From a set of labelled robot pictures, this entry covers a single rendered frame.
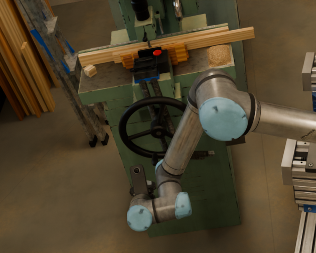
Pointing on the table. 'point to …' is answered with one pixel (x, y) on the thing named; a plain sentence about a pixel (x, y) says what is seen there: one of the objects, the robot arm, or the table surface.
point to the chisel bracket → (146, 26)
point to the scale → (156, 37)
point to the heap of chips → (218, 55)
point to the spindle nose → (140, 9)
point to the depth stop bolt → (159, 20)
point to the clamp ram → (147, 51)
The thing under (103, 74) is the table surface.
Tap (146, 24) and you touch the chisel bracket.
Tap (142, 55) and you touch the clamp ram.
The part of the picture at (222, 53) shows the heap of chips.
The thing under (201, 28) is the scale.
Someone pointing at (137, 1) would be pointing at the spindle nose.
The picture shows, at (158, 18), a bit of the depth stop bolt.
